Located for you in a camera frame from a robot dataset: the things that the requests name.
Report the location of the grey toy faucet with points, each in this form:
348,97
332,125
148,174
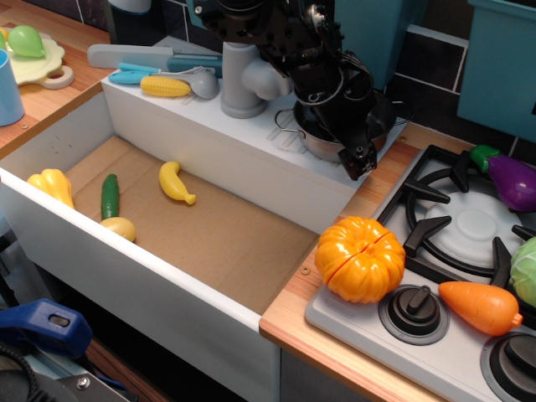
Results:
249,82

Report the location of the yellow toy squash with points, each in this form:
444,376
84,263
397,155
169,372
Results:
55,183

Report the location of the light blue plastic cup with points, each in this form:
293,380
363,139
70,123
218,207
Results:
11,105

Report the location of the pale yellow toy potato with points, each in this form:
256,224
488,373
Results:
121,226

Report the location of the purple toy eggplant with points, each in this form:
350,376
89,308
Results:
514,180

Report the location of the orange toy carrot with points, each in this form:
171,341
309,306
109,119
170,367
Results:
489,309

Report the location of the green toy cabbage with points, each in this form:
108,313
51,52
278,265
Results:
522,271

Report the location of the yellow toy corn cob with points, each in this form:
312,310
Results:
161,86

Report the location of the blue clamp handle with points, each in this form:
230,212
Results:
48,326

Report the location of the teal cabinet right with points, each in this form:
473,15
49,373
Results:
498,83

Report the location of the white toy sink basin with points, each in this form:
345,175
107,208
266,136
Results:
197,278

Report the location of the green toy pear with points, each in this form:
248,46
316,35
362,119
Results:
25,41

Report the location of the green toy cucumber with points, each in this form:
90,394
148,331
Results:
110,196

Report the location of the orange toy pumpkin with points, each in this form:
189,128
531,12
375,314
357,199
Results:
360,260

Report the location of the small stainless steel pot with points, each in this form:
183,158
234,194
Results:
318,140

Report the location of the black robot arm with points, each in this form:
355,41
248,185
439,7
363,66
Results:
303,42

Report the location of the dark container with white lid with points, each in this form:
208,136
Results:
126,27

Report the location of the light blue toy utensil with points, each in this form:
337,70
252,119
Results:
131,74

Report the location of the grey toy knife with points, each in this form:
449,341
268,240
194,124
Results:
110,56

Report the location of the cream toy cutting board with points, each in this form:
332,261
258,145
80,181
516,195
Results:
48,71

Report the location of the black stove knob right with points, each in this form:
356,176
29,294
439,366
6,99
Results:
508,366

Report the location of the black stove knob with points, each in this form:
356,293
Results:
414,315
508,366

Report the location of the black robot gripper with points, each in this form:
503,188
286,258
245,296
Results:
334,94

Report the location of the grey toy stove top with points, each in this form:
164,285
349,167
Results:
450,368

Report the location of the black stove knob left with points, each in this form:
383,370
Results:
414,315

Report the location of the yellow toy banana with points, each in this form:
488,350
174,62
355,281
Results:
172,185

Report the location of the grey toy spoon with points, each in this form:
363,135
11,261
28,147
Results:
202,81

